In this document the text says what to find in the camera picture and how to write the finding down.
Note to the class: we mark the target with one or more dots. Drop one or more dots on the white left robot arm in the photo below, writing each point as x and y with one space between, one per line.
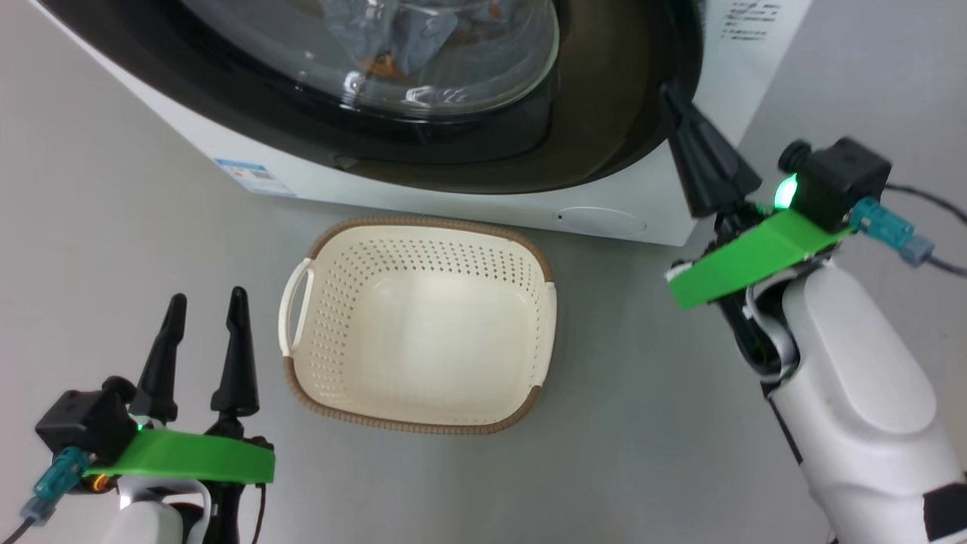
151 521

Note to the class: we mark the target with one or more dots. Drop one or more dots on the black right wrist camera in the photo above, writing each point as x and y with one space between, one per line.
842 181

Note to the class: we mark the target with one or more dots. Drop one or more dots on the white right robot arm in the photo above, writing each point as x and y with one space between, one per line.
861 400

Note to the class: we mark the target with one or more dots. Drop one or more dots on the printed text label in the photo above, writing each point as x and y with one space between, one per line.
752 19

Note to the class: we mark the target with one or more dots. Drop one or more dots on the white front-loading washing machine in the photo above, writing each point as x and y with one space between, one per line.
725 98

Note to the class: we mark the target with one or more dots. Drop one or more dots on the round drain filter cover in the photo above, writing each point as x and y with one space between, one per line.
602 220

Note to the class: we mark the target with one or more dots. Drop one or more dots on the cream perforated laundry basket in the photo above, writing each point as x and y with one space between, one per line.
423 347

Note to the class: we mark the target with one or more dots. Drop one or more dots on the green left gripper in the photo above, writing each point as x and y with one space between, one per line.
196 457

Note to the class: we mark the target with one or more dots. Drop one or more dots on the blue fox print garment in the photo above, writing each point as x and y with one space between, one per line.
408 34

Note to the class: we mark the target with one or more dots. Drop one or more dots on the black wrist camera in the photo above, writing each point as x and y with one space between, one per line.
83 419
842 181

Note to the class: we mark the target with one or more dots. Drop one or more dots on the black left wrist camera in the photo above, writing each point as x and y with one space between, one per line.
83 419

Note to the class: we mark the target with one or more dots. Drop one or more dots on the blue energy label sticker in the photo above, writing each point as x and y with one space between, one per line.
253 177

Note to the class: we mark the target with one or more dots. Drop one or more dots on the black glass washing machine door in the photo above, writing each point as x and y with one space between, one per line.
589 128

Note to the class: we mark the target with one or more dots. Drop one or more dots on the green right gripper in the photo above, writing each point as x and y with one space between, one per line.
748 261

